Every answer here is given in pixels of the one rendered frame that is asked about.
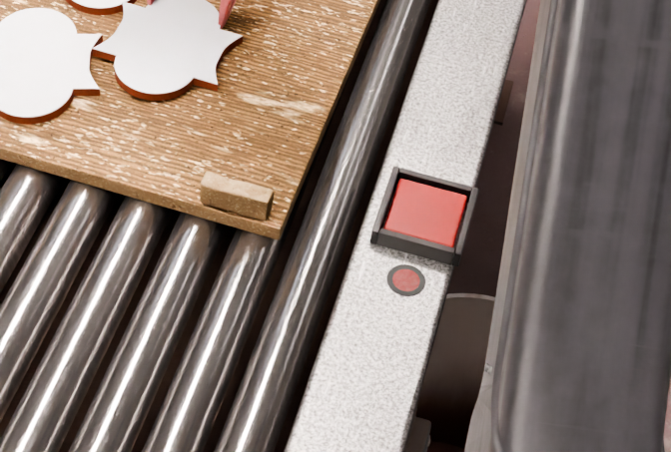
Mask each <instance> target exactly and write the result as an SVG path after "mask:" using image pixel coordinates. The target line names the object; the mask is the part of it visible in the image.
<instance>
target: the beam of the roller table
mask: <svg viewBox="0 0 671 452"><path fill-rule="evenodd" d="M526 1H527V0H438V2H437V4H436V7H435V10H434V13H433V16H432V19H431V22H430V25H429V28H428V31H427V34H426V37H425V40H424V42H423V45H422V48H421V51H420V54H419V57H418V60H417V63H416V66H415V69H414V72H413V75H412V77H411V80H410V83H409V86H408V89H407V92H406V95H405V98H404V101H403V104H402V107H401V110H400V113H399V115H398V118H397V121H396V124H395V127H394V130H393V133H392V136H391V139H390V142H389V145H388V148H387V151H386V153H385V156H384V159H383V162H382V165H381V168H380V171H379V174H378V177H377V180H376V183H375V186H374V189H373V191H372V194H371V197H370V200H369V203H368V206H367V209H366V212H365V215H364V218H363V221H362V224H361V227H360V229H359V232H358V235H357V238H356V241H355V244H354V247H353V250H352V253H351V256H350V259H349V262H348V265H347V267H346V270H345V273H344V276H343V279H342V282H341V285H340V288H339V291H338V294H337V297H336V300H335V304H334V307H333V310H332V313H331V316H330V319H329V322H328V325H327V328H326V331H325V334H324V337H323V339H322V342H321V345H320V348H319V351H318V354H317V357H316V360H315V363H314V366H313V369H312V372H311V375H310V377H309V380H308V383H307V386H306V389H305V392H304V395H303V398H302V401H301V404H300V407H299V410H298V413H297V415H296V418H295V421H294V424H293V427H292V430H291V433H290V436H289V439H288V442H287V445H286V448H285V451H284V452H404V450H405V447H406V443H407V439H408V435H409V432H410V428H411V424H412V421H413V417H414V413H415V410H416V406H417V402H418V399H419V395H420V391H421V387H422V384H423V380H424V376H425V373H426V369H427V365H428V362H429V358H430V354H431V352H432V348H433V344H434V340H435V337H436V333H437V329H438V326H439V322H440V318H441V315H442V311H443V307H444V304H445V300H446V296H447V292H448V289H449V285H450V281H451V278H452V274H453V270H454V265H452V264H446V263H443V262H439V261H435V260H432V259H428V258H424V257H421V256H417V255H414V254H410V253H406V252H403V251H399V250H395V249H392V248H388V247H384V246H381V245H377V244H373V243H370V237H371V231H372V228H373V225H374V222H375V219H376V216H377V213H378V210H379V207H380V204H381V201H382V198H383V195H384V192H385V189H386V186H387V183H388V180H389V177H390V174H391V171H392V168H393V167H394V166H396V167H399V168H403V169H407V170H411V171H414V172H418V173H422V174H426V175H429V176H433V177H437V178H441V179H444V180H448V181H452V182H456V183H459V184H463V185H467V186H471V187H473V188H476V185H477V182H478V178H479V174H480V171H481V167H482V163H483V160H484V156H485V152H486V148H487V145H488V141H489V137H490V134H491V130H492V126H493V123H494V119H495V115H496V112H497V108H498V104H499V100H500V97H501V93H502V89H503V86H504V82H505V78H506V75H507V71H508V67H509V64H510V60H511V56H512V52H513V49H514V45H515V41H516V38H517V34H518V30H519V27H520V23H521V19H522V16H523V12H524V8H525V4H526ZM400 264H408V265H412V266H414V267H416V268H418V269H419V270H420V271H421V272H422V273H423V275H424V277H425V287H424V289H423V291H422V292H421V293H419V294H417V295H414V296H402V295H399V294H397V293H395V292H393V291H392V290H391V289H390V288H389V286H388V284H387V281H386V278H387V274H388V272H389V271H390V270H391V269H392V268H393V267H395V266H397V265H400Z"/></svg>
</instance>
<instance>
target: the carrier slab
mask: <svg viewBox="0 0 671 452"><path fill-rule="evenodd" d="M206 1H208V2H209V3H211V4H212V5H213V6H214V7H215V8H216V9H217V11H218V12H220V5H221V0H206ZM379 2H380V0H237V1H236V3H235V5H234V7H233V10H232V12H231V14H230V16H229V18H228V21H227V23H226V24H225V26H224V27H223V28H222V29H221V30H225V31H228V32H232V33H235V34H239V35H243V43H242V44H240V45H238V46H237V47H235V48H234V49H232V50H231V51H229V52H228V53H227V54H226V55H225V56H224V57H223V59H222V61H221V63H220V65H219V67H218V69H217V71H216V76H217V82H218V92H217V91H213V90H210V89H206V88H203V87H199V86H196V85H193V86H192V87H191V88H190V90H188V91H187V92H186V93H184V94H183V95H181V96H179V97H177V98H174V99H170V100H164V101H149V100H144V99H140V98H137V97H135V96H133V95H131V94H129V93H127V92H126V91H125V90H124V89H122V87H121V86H120V85H119V84H118V82H117V80H116V78H115V67H114V64H115V62H113V61H110V60H106V59H103V58H99V57H96V56H92V59H91V67H90V74H91V76H92V78H93V80H94V81H95V83H96V85H97V86H98V87H99V89H100V96H74V97H73V100H72V103H71V104H70V106H69V107H68V109H67V110H66V111H65V112H64V113H62V114H61V115H60V116H58V117H56V118H54V119H52V120H50V121H47V122H44V123H39V124H18V123H14V122H10V121H8V120H6V119H4V118H2V117H0V159H1V160H5V161H8V162H11V163H15V164H18V165H22V166H25V167H28V168H32V169H35V170H39V171H42V172H46V173H49V174H52V175H56V176H59V177H63V178H66V179H69V180H73V181H76V182H80V183H83V184H87V185H90V186H93V187H97V188H100V189H104V190H107V191H110V192H114V193H117V194H121V195H124V196H127V197H131V198H134V199H138V200H141V201H145V202H148V203H151V204H155V205H158V206H162V207H165V208H168V209H172V210H175V211H179V212H182V213H186V214H189V215H192V216H196V217H199V218H203V219H206V220H209V221H213V222H216V223H220V224H223V225H226V226H232V227H236V228H239V229H243V230H246V231H249V232H253V233H256V234H260V235H263V236H266V237H270V238H273V239H280V238H281V235H282V233H283V231H284V228H285V226H286V224H287V221H288V219H289V216H290V214H291V212H292V209H293V207H294V205H295V202H296V200H297V198H298V195H299V193H300V190H301V188H302V186H303V183H304V181H305V179H306V176H307V174H308V171H309V169H310V167H311V164H312V162H313V160H314V157H315V155H316V152H317V150H318V148H319V145H320V143H321V141H322V138H323V136H324V133H325V131H326V129H327V126H328V124H329V122H330V119H331V117H332V115H333V112H334V110H335V107H336V104H337V101H338V99H339V97H340V94H341V92H342V89H343V87H344V85H345V82H346V80H347V78H348V75H349V73H350V70H351V68H352V66H353V63H354V61H355V59H356V56H357V54H358V52H359V49H360V47H361V44H362V42H363V40H364V37H365V35H366V33H367V30H368V28H369V25H370V23H371V21H372V18H373V16H374V14H375V11H376V9H377V6H378V4H379ZM30 8H46V9H51V10H55V11H58V12H60V13H62V14H64V15H65V16H67V17H68V18H69V19H70V20H71V21H72V22H73V23H74V25H75V27H76V30H77V34H103V42H105V41H106V40H108V39H109V38H110V37H111V36H113V34H114V33H115V32H116V30H117V28H118V27H119V25H120V24H121V22H122V20H123V11H121V12H119V13H115V14H110V15H92V14H88V13H84V12H81V11H79V10H77V9H75V8H74V7H72V6H71V5H70V4H69V3H68V2H67V1H66V0H0V22H1V21H2V20H3V19H5V18H6V17H7V16H9V15H11V14H13V13H15V12H17V11H20V10H24V9H30ZM103 42H102V43H103ZM205 172H212V173H214V174H217V175H219V176H222V177H225V178H229V179H232V180H235V181H241V182H246V183H250V184H253V185H257V186H261V187H264V188H268V189H271V190H273V191H274V200H273V205H272V210H271V212H270V214H269V217H268V218H267V220H266V221H263V220H259V219H254V218H250V217H246V216H242V215H238V214H236V213H233V212H231V211H228V210H224V209H220V208H216V207H212V206H209V205H205V204H203V203H201V201H200V190H201V181H202V179H203V177H204V174H205Z"/></svg>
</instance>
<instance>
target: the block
mask: <svg viewBox="0 0 671 452"><path fill-rule="evenodd" d="M273 200H274V191H273V190H271V189H268V188H264V187H261V186H257V185H253V184H250V183H246V182H241V181H235V180H232V179H229V178H225V177H222V176H219V175H217V174H214V173H212V172H205V174H204V177H203V179H202V181H201V190H200V201H201V203H203V204H205V205H209V206H212V207H216V208H220V209H224V210H228V211H231V212H233V213H236V214H238V215H242V216H246V217H250V218H254V219H259V220H263V221H266V220H267V218H268V217H269V214H270V212H271V210H272V205H273Z"/></svg>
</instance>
